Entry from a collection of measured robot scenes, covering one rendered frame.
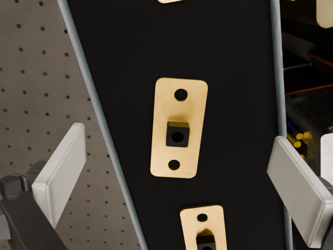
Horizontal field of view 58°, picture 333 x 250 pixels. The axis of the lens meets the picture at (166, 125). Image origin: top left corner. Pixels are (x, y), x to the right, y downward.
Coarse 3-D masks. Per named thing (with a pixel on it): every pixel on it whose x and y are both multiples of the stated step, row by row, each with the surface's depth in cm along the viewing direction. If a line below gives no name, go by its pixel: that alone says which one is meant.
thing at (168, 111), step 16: (160, 80) 22; (176, 80) 22; (192, 80) 22; (160, 96) 22; (192, 96) 22; (160, 112) 23; (176, 112) 23; (192, 112) 23; (160, 128) 23; (176, 128) 22; (192, 128) 23; (160, 144) 24; (176, 144) 23; (192, 144) 24; (160, 160) 24; (192, 160) 24; (160, 176) 25; (176, 176) 25; (192, 176) 25
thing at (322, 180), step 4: (320, 180) 17; (324, 180) 17; (324, 184) 17; (328, 184) 17; (328, 188) 16; (332, 188) 16; (332, 192) 16; (332, 220) 15; (332, 224) 14; (328, 228) 15; (328, 232) 15
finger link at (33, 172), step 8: (40, 160) 17; (48, 160) 17; (32, 168) 16; (40, 168) 16; (32, 176) 16; (32, 192) 14; (0, 208) 13; (0, 216) 13; (0, 224) 13; (0, 232) 13; (8, 232) 13; (0, 240) 13
